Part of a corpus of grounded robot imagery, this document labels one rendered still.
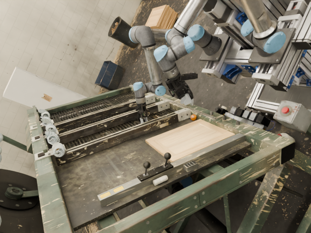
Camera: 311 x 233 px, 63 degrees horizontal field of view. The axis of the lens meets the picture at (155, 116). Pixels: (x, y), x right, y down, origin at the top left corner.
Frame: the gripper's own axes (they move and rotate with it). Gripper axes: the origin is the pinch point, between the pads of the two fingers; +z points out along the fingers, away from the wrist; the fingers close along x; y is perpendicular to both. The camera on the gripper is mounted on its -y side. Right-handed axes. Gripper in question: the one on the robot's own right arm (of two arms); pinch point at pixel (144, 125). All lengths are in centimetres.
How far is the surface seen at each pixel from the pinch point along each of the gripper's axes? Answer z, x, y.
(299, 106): -23, 53, 93
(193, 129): 0.5, 23.4, 34.4
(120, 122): 0.1, -12.6, -22.4
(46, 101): 43, -55, -348
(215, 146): -2, 16, 67
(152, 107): -3.9, 20.3, -22.5
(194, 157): -2, -1, 69
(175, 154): 0, -5, 55
